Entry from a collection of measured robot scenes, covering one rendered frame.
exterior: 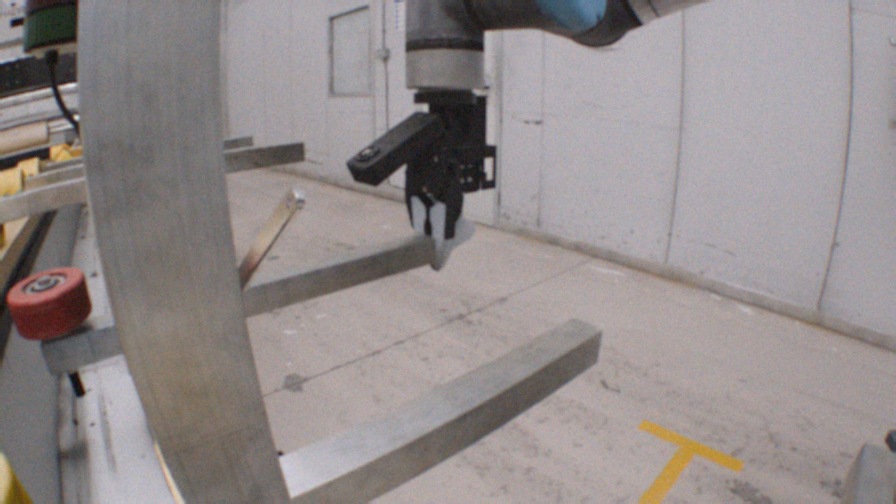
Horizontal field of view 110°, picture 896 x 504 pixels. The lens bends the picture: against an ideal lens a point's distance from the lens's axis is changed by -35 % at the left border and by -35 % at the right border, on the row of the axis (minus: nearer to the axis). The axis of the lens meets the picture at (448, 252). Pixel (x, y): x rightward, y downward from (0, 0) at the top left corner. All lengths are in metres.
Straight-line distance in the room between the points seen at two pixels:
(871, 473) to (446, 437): 0.26
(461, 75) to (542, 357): 0.31
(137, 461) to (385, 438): 0.46
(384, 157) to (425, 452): 0.31
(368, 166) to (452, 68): 0.14
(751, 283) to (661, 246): 0.61
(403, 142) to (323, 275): 0.16
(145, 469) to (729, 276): 2.76
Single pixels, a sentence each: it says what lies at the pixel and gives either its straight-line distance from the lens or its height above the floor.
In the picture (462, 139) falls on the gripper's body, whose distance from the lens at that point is 0.56.
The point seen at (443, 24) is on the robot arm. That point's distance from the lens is 0.51.
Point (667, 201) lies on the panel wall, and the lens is 2.90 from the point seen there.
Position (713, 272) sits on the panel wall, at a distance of 2.89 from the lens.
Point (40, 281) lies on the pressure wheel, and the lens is 0.44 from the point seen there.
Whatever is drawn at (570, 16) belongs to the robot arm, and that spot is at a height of 1.10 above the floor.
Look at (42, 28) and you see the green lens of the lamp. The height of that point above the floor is 1.10.
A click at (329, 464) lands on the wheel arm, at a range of 0.24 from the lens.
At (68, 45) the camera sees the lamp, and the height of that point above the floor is 1.09.
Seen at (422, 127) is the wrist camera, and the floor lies 0.99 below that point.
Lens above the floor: 1.03
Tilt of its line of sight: 19 degrees down
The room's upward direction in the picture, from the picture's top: straight up
